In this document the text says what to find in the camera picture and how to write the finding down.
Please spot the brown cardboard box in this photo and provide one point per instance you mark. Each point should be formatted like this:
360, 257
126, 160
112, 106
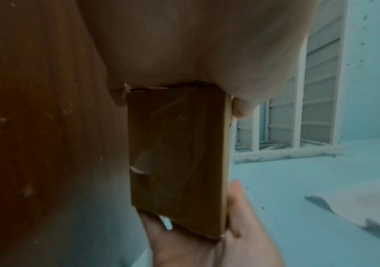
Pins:
176, 161

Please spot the person's left hand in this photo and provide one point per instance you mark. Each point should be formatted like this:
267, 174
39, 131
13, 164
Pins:
193, 44

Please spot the person's right hand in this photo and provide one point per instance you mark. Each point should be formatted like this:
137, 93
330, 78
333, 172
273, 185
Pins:
203, 240

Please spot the white metal shelf rack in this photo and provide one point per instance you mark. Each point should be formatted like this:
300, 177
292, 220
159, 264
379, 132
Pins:
292, 117

